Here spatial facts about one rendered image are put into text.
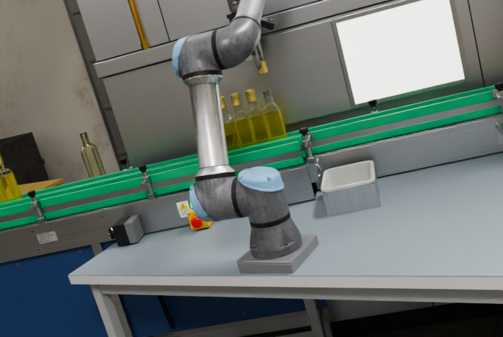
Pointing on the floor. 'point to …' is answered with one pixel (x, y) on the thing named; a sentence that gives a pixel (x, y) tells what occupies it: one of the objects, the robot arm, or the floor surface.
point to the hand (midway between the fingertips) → (260, 64)
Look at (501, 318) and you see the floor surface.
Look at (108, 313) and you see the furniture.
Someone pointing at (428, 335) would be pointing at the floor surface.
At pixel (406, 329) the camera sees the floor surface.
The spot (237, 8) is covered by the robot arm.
